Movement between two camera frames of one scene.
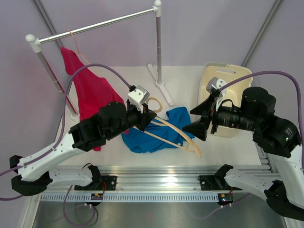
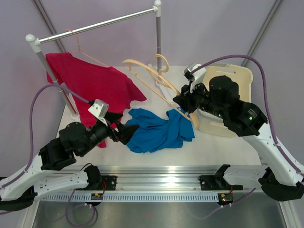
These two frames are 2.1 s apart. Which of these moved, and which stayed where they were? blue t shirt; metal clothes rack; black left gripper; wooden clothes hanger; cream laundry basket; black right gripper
Moved: black right gripper; wooden clothes hanger; black left gripper
Stayed: metal clothes rack; blue t shirt; cream laundry basket
